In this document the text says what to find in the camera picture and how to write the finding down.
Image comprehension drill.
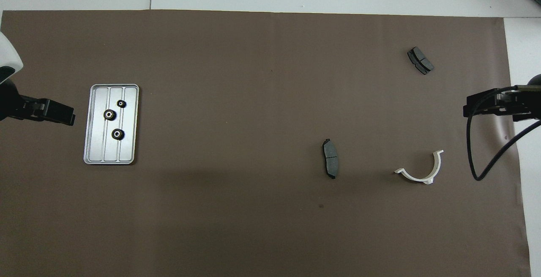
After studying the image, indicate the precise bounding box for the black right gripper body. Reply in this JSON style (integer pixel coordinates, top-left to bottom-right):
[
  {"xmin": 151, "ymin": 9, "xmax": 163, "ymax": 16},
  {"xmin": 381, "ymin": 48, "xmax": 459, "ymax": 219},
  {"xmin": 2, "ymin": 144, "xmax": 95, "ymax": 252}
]
[{"xmin": 492, "ymin": 74, "xmax": 541, "ymax": 122}]

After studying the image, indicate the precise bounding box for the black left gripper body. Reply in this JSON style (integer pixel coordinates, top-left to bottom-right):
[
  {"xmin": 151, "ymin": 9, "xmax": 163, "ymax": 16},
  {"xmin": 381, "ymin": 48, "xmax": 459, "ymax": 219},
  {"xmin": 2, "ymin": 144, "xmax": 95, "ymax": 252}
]
[{"xmin": 0, "ymin": 80, "xmax": 45, "ymax": 121}]

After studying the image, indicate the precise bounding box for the silver metal tray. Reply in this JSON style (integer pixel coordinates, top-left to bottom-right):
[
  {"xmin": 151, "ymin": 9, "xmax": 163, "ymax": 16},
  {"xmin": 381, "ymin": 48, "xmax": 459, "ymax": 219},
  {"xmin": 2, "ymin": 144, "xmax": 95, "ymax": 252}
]
[{"xmin": 83, "ymin": 84, "xmax": 140, "ymax": 165}]

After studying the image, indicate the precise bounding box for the dark grey brake pad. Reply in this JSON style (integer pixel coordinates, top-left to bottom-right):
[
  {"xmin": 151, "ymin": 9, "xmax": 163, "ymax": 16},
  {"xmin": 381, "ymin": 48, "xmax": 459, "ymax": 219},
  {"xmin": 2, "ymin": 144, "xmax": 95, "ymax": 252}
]
[
  {"xmin": 407, "ymin": 47, "xmax": 434, "ymax": 75},
  {"xmin": 322, "ymin": 138, "xmax": 339, "ymax": 180}
]

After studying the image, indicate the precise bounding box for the brown paper table mat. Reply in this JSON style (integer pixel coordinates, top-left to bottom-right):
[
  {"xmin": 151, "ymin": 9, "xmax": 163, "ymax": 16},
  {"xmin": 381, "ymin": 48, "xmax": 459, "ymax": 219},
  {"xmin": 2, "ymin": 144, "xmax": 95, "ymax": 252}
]
[{"xmin": 0, "ymin": 10, "xmax": 532, "ymax": 277}]

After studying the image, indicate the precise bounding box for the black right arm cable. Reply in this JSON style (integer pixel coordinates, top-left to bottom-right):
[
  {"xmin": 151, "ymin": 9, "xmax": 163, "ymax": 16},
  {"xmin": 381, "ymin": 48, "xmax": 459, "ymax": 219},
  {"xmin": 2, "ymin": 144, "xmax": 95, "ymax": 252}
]
[{"xmin": 466, "ymin": 85, "xmax": 541, "ymax": 181}]

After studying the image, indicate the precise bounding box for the white half-ring plastic clamp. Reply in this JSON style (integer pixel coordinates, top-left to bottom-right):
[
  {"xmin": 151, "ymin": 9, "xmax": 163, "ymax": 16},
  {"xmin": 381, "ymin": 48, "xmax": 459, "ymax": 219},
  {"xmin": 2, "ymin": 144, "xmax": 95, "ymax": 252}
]
[{"xmin": 394, "ymin": 150, "xmax": 444, "ymax": 184}]

